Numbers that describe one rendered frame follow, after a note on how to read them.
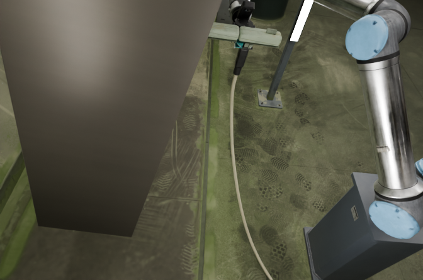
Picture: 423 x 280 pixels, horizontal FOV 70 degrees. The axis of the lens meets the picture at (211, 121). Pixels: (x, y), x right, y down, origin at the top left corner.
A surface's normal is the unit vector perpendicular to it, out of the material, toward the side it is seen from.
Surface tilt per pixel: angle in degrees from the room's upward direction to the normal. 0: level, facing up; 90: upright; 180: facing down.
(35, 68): 90
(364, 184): 0
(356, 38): 84
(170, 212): 0
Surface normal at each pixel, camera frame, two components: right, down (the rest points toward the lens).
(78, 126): 0.00, 0.75
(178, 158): 0.12, -0.66
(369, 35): -0.83, 0.26
